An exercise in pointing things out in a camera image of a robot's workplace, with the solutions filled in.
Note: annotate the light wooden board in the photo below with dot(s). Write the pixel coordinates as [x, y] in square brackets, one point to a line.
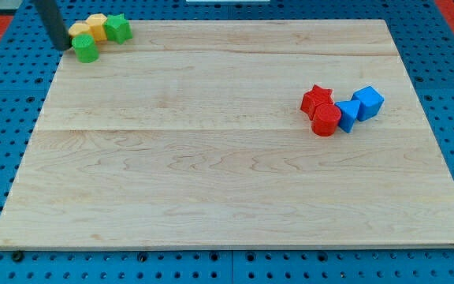
[190, 136]

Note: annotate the red cylinder block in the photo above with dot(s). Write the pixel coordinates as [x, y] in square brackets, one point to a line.
[326, 119]

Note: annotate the red star block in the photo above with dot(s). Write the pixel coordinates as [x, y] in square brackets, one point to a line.
[314, 98]

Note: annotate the blue triangle block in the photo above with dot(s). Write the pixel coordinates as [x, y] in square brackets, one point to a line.
[349, 111]

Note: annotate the blue cube block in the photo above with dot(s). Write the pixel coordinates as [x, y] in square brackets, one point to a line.
[370, 102]

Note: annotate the green star block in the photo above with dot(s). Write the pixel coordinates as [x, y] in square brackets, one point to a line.
[117, 28]

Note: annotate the green cylinder block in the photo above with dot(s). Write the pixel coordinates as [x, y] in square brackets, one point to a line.
[85, 48]

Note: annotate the yellow hexagon block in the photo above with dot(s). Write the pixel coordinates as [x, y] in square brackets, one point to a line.
[96, 23]

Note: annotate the yellow round block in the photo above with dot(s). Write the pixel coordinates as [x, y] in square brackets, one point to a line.
[79, 28]

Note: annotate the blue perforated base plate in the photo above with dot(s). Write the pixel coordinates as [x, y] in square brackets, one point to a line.
[424, 35]

